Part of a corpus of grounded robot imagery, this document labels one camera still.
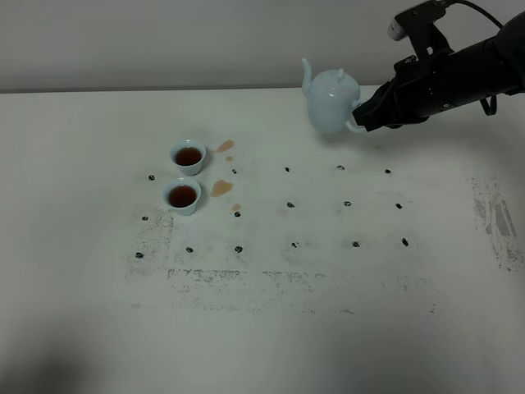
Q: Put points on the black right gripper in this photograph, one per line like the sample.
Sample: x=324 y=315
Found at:
x=419 y=90

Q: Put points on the light blue porcelain teapot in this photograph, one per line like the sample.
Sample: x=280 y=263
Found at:
x=331 y=97

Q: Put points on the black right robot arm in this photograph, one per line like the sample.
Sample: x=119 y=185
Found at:
x=496 y=65

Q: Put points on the far light blue teacup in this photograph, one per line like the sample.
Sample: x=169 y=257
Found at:
x=188 y=156

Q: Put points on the light blue teacup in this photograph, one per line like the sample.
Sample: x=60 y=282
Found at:
x=183 y=195
x=188 y=156

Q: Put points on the near light blue teacup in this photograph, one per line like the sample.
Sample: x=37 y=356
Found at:
x=183 y=195

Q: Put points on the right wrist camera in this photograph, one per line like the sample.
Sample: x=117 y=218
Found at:
x=418 y=25

